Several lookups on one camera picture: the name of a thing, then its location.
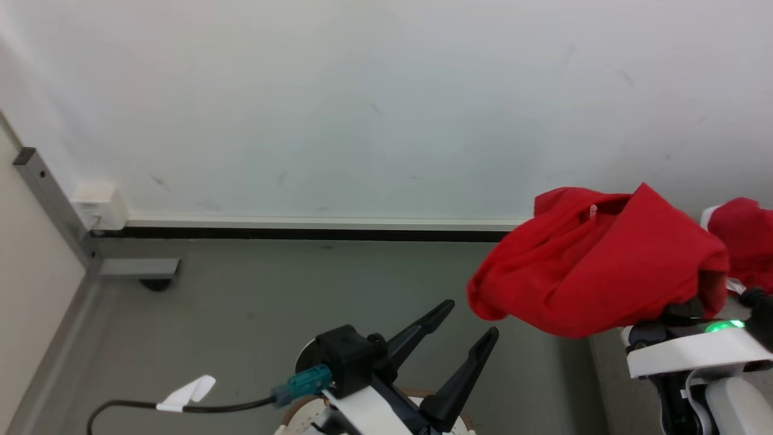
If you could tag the white wall socket box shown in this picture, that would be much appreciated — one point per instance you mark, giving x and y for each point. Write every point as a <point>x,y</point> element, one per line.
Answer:
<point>99,206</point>

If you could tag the white baseboard strip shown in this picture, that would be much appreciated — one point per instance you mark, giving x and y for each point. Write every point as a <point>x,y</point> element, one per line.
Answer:
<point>326,223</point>

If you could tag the white laundry basket brown rim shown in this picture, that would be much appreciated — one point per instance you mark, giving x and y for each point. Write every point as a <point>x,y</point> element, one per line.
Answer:
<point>302,417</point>

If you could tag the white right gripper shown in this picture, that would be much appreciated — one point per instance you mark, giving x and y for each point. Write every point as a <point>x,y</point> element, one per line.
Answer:
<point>694,350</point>

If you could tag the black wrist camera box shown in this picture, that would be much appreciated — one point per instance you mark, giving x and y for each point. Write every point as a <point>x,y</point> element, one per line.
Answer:
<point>347,359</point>

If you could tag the plain red garment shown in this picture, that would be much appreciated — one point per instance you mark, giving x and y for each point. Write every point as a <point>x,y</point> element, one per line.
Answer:
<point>592,266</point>

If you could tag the grey fabric sofa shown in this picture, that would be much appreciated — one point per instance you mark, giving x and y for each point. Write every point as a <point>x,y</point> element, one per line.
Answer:
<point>613,389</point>

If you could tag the grey metal partition frame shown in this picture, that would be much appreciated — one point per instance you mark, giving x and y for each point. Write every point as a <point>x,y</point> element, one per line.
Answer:
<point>54,202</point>

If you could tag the grey metal foot bracket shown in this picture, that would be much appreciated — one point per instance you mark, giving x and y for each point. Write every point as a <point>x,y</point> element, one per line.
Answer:
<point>139,268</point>

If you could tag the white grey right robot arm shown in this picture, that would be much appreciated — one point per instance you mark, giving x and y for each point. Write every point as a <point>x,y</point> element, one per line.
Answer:
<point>731,405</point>

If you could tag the red and white garment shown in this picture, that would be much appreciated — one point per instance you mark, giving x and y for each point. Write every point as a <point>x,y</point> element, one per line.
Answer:
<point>746,238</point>

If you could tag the black round frame foot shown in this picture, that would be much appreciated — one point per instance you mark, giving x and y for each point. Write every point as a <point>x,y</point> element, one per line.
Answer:
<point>156,284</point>

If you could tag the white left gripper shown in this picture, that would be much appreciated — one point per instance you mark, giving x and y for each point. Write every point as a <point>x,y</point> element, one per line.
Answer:
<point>374,414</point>

